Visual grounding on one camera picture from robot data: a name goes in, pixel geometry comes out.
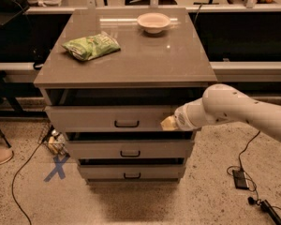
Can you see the wire basket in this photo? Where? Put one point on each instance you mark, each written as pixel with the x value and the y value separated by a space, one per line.
pixel 53 140

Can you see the black power adapter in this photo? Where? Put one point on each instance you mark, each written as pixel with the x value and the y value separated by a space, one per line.
pixel 239 178

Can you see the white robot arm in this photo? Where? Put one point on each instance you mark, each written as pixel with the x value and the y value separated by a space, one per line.
pixel 221 104

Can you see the grey top drawer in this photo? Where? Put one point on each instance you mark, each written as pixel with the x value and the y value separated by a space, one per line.
pixel 108 118

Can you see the grey middle drawer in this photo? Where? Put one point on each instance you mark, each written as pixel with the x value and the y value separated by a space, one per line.
pixel 130 149

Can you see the grey drawer cabinet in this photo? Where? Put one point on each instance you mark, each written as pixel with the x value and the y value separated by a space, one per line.
pixel 168 69

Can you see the grey bottom drawer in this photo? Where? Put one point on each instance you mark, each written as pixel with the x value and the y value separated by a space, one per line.
pixel 132 172

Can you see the white bowl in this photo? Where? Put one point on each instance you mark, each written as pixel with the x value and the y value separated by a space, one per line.
pixel 153 23

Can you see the black tripod leg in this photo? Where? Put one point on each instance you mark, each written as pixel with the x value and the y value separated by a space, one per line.
pixel 0 130

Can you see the green chip bag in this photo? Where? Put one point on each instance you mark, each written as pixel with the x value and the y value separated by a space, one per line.
pixel 89 48

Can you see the black power strip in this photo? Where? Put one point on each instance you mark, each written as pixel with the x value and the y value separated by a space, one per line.
pixel 267 208

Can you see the beige shoe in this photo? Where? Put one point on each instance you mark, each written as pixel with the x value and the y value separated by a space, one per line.
pixel 6 155

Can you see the blue tape cross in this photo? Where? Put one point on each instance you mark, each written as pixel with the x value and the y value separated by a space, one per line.
pixel 58 162

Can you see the grey drawer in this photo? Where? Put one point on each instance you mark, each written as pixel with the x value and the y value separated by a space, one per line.
pixel 130 149
pixel 108 118
pixel 132 172

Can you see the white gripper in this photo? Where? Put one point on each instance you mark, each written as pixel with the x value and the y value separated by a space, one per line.
pixel 182 120

